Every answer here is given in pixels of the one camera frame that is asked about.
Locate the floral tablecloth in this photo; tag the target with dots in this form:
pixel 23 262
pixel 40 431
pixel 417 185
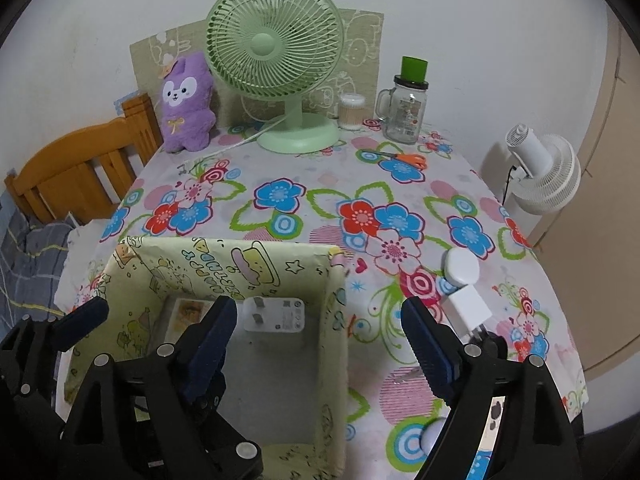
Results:
pixel 310 230

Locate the white flat charger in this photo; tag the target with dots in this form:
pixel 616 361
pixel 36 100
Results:
pixel 280 317

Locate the white power adapter with prongs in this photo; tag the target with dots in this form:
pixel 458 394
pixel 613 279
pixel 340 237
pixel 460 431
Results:
pixel 467 310

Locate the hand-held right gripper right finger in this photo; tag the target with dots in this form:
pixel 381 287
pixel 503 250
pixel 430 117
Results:
pixel 425 350

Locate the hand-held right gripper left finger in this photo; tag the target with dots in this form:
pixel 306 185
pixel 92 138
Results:
pixel 210 345

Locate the wooden headboard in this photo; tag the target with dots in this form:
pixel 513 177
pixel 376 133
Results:
pixel 75 155

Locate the green desk fan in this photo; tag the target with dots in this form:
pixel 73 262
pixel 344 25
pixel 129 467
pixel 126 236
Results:
pixel 265 45

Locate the light blue sheet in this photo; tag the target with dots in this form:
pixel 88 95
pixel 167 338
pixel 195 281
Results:
pixel 120 105

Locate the glass jar mug green lid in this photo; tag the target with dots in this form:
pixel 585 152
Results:
pixel 402 115

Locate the purple plush toy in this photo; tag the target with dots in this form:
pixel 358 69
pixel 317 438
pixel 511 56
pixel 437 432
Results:
pixel 187 110

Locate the white standing fan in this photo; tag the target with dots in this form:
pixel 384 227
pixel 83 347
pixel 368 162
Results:
pixel 550 170

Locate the plaid blanket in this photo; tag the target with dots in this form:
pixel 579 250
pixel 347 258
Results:
pixel 30 260

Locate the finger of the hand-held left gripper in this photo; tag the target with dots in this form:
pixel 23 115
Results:
pixel 85 321

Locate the yellow cartoon storage box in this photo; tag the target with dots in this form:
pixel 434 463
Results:
pixel 220 265

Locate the cotton swab container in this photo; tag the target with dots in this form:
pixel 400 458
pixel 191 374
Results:
pixel 350 112

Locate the white pillow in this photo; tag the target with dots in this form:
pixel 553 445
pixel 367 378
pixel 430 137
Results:
pixel 82 237

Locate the white packet orange print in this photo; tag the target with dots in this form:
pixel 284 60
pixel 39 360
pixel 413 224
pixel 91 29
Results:
pixel 187 310

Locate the beige cartoon wall sheet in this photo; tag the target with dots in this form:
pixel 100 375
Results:
pixel 360 45

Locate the white rounded square device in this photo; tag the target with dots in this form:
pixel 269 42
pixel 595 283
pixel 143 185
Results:
pixel 460 266

